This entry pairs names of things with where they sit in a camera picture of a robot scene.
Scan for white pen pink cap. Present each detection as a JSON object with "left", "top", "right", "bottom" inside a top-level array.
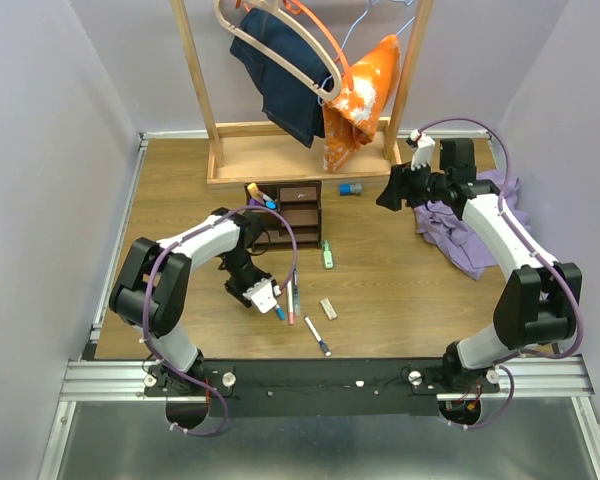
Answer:
[{"left": 285, "top": 280, "right": 295, "bottom": 326}]

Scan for white marker black blue cap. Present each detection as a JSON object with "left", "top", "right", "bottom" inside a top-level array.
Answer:
[{"left": 304, "top": 316, "right": 332, "bottom": 357}]

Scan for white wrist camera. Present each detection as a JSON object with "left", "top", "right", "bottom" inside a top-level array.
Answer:
[
  {"left": 243, "top": 279, "right": 281, "bottom": 314},
  {"left": 407, "top": 129, "right": 436, "bottom": 171}
]

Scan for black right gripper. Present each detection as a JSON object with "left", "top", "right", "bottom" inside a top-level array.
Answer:
[{"left": 376, "top": 158, "right": 450, "bottom": 211}]

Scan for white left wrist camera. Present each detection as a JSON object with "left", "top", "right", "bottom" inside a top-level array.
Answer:
[{"left": 243, "top": 279, "right": 281, "bottom": 314}]

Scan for dark blue jeans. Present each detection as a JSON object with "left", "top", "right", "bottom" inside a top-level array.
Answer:
[{"left": 229, "top": 7, "right": 335, "bottom": 149}]

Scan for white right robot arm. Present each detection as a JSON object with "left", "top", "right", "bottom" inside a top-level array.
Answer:
[{"left": 376, "top": 130, "right": 583, "bottom": 392}]

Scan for pink highlighter orange cap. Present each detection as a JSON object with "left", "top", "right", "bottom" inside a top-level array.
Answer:
[{"left": 247, "top": 183, "right": 264, "bottom": 202}]

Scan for orange white cloth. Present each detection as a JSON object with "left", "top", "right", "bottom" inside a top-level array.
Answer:
[{"left": 322, "top": 34, "right": 401, "bottom": 173}]

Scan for wooden clothes rack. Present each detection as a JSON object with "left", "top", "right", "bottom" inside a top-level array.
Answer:
[{"left": 170, "top": 1, "right": 433, "bottom": 186}]

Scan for blue grey cylinder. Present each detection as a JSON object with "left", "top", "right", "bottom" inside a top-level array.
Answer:
[{"left": 338, "top": 183, "right": 363, "bottom": 196}]

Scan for small green bottle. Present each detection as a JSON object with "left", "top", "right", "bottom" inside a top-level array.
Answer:
[{"left": 322, "top": 239, "right": 334, "bottom": 270}]

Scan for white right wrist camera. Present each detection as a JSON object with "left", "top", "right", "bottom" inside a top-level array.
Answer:
[{"left": 407, "top": 129, "right": 436, "bottom": 171}]

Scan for beige eraser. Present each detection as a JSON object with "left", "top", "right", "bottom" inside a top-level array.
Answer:
[{"left": 320, "top": 298, "right": 337, "bottom": 321}]

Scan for black teal pen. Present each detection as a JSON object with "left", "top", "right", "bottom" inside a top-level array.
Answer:
[{"left": 292, "top": 268, "right": 301, "bottom": 318}]

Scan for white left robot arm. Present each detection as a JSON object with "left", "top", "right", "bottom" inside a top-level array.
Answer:
[{"left": 109, "top": 208, "right": 281, "bottom": 395}]

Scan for purple cloth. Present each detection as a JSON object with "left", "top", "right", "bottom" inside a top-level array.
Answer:
[{"left": 413, "top": 169, "right": 531, "bottom": 280}]

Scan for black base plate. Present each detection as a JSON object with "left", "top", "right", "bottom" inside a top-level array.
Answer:
[{"left": 144, "top": 357, "right": 500, "bottom": 417}]

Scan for light blue wire hanger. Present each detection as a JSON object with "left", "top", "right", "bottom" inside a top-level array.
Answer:
[{"left": 317, "top": 0, "right": 417, "bottom": 107}]

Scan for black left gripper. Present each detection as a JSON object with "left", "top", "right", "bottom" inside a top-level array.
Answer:
[{"left": 220, "top": 249, "right": 277, "bottom": 309}]

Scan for beige wooden hanger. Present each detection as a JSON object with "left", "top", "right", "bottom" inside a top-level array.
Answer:
[{"left": 213, "top": 1, "right": 347, "bottom": 102}]

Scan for orange plastic hanger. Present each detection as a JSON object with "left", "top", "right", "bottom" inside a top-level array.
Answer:
[{"left": 225, "top": 1, "right": 354, "bottom": 101}]

